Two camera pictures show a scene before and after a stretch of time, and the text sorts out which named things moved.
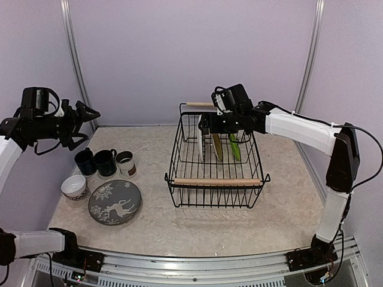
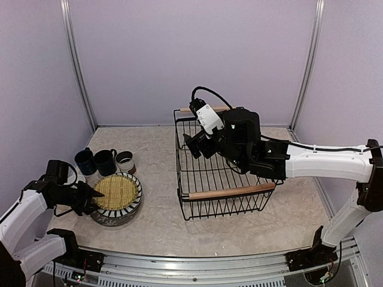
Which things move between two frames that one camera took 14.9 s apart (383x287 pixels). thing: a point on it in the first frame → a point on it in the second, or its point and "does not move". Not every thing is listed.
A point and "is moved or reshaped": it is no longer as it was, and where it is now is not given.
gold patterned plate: x=217 y=144 is moved or reshaped
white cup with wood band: x=124 y=159 does not move
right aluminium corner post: x=312 y=55 does not move
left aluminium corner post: x=67 y=16 does not move
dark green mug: x=105 y=159 does not move
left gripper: x=73 y=121 → x=87 y=192
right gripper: x=213 y=127 → x=192 y=143
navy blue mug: x=85 y=159 does not move
